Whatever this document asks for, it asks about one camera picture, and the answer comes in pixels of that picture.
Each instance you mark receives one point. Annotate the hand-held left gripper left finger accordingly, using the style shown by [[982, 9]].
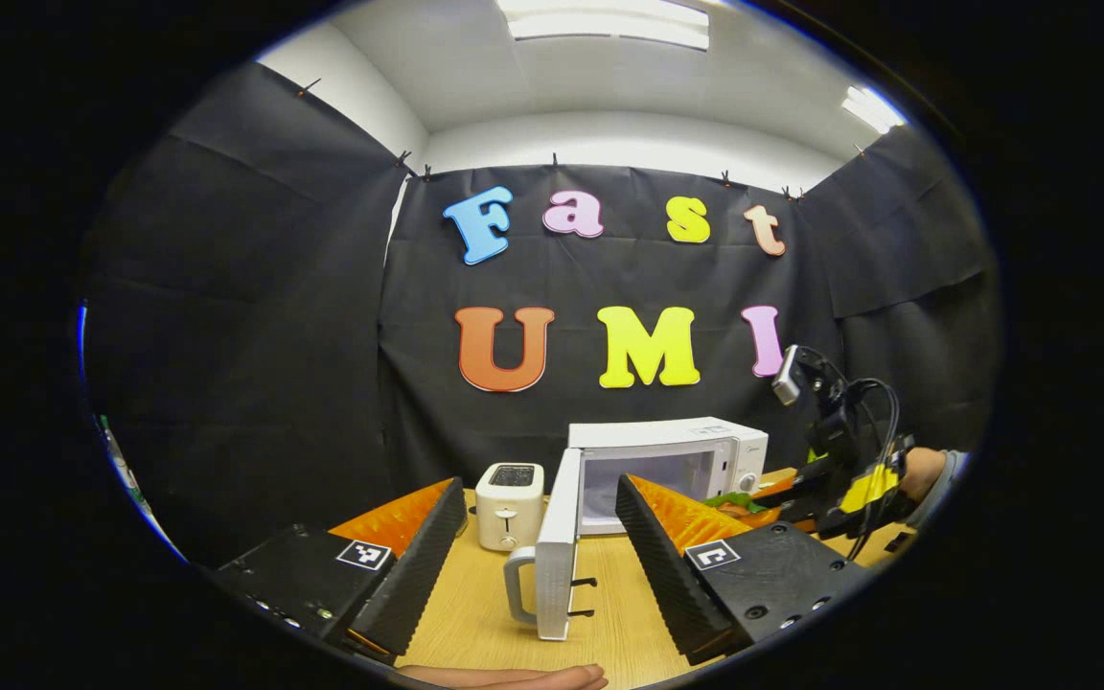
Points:
[[418, 575]]

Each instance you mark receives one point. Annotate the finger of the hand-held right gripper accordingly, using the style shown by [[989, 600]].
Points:
[[792, 489], [792, 519]]

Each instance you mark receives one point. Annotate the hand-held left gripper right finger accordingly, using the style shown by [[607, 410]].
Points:
[[667, 575]]

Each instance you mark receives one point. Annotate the white microwave oven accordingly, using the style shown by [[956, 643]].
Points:
[[667, 436]]

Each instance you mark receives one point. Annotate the white toaster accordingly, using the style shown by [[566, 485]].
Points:
[[509, 508]]

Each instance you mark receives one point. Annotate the black backdrop cloth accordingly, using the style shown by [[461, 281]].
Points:
[[322, 335]]

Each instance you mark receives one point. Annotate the small ceiling light panel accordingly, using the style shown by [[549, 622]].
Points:
[[873, 108]]

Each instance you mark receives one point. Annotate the large ceiling light panel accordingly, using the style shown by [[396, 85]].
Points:
[[609, 24]]

